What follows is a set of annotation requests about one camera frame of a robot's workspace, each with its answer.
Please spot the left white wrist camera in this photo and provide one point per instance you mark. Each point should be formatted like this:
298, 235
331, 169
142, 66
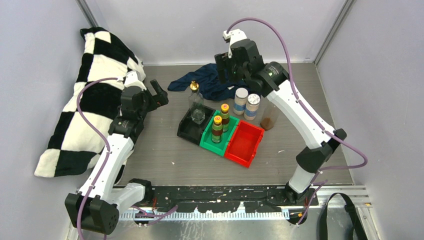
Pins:
133, 79

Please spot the black white checkered blanket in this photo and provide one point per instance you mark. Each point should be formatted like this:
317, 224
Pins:
74, 147

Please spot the spice jar perforated lid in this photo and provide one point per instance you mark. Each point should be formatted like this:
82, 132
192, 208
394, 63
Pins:
252, 106

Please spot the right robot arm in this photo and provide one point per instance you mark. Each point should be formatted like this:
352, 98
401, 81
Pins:
272, 82

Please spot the brown oil cruet gold spout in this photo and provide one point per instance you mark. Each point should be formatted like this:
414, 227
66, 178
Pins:
269, 116

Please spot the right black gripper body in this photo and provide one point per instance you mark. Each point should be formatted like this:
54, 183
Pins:
235, 73

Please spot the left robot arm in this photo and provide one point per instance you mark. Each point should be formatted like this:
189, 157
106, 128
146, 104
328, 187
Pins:
95, 207

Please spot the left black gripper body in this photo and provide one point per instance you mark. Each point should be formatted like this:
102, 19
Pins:
151, 102

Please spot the dark blue shorts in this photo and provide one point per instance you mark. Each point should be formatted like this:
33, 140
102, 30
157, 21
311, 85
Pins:
209, 84

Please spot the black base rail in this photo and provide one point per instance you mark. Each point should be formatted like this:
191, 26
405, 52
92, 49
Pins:
223, 199

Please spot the black plastic bin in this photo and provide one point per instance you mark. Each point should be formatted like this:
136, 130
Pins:
191, 131

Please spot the clear glass cruet gold spout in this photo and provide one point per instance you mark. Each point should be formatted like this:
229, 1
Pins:
196, 103

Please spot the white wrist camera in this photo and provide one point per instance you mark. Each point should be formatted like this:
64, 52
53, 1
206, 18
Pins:
231, 37
133, 79

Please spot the sauce bottle yellow cap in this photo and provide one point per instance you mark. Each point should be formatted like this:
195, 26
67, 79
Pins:
224, 112
217, 129

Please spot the red plastic bin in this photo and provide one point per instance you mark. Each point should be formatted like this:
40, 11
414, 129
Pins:
243, 145

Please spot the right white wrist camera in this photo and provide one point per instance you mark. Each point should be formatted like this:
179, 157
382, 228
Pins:
231, 37

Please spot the spice jar plain lid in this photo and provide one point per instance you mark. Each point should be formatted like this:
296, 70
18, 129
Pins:
240, 99

